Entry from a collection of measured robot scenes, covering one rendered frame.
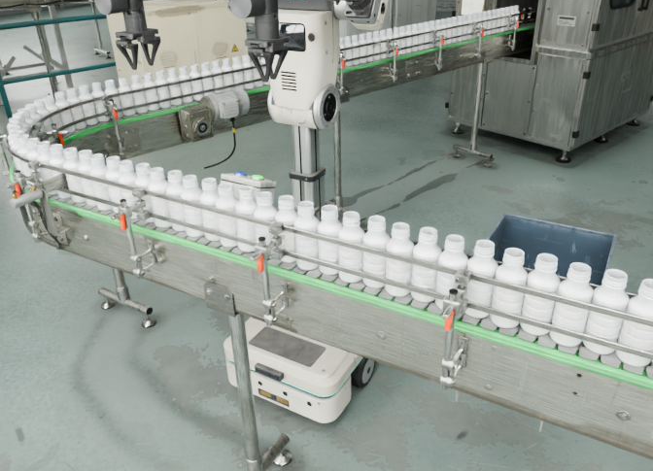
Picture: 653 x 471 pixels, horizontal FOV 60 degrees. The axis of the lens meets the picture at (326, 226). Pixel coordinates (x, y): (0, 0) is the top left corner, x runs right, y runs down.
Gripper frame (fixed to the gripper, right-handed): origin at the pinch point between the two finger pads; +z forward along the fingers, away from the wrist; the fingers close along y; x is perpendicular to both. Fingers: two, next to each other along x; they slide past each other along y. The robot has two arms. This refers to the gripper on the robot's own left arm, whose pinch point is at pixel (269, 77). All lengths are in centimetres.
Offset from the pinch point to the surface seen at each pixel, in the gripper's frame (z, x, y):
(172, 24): 30, 290, 263
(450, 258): 28, -54, -15
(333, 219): 27.1, -25.6, -13.1
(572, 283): 27, -77, -15
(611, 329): 35, -85, -14
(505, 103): 88, 24, 369
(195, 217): 35.3, 15.3, -14.6
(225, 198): 27.8, 4.6, -14.3
